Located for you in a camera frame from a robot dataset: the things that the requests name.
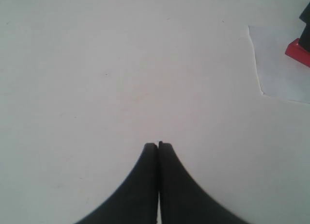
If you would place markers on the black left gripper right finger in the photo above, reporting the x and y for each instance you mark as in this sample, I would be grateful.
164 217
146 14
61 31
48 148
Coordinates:
182 200

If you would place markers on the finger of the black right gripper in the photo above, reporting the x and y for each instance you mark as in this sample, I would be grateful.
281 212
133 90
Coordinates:
304 40

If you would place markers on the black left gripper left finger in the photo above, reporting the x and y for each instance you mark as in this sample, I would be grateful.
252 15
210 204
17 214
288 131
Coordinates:
136 199

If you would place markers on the red plastic stamp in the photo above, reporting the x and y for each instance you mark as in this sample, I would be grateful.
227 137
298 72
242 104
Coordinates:
296 52

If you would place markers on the white paper sheet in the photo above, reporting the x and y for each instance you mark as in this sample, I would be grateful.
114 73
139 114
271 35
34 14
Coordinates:
279 75

